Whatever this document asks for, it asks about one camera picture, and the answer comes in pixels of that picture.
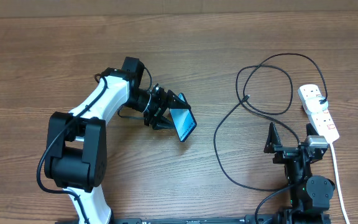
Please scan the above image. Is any black USB charging cable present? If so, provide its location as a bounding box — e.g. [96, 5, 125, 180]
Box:
[213, 53, 328, 192]

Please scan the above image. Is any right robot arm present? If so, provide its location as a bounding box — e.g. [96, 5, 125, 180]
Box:
[264, 123, 336, 224]

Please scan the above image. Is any blue Samsung Galaxy smartphone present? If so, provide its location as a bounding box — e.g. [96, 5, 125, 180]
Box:
[170, 108, 197, 142]

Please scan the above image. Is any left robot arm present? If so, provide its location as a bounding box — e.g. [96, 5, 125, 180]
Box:
[36, 57, 197, 223]

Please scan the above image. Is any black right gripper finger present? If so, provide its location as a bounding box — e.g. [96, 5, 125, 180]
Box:
[306, 123, 319, 136]
[264, 122, 282, 153]

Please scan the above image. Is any white power strip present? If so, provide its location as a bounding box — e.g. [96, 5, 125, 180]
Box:
[297, 84, 339, 144]

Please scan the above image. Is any white charger adapter plug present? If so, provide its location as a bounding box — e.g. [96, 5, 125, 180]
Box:
[305, 96, 329, 114]

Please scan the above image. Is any white power strip cord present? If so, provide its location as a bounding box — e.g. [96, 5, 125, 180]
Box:
[329, 142, 350, 224]

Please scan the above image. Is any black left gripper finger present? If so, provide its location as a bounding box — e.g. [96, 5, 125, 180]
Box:
[151, 116, 175, 130]
[167, 90, 191, 110]

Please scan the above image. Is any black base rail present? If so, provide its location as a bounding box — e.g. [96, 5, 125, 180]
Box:
[114, 214, 331, 224]

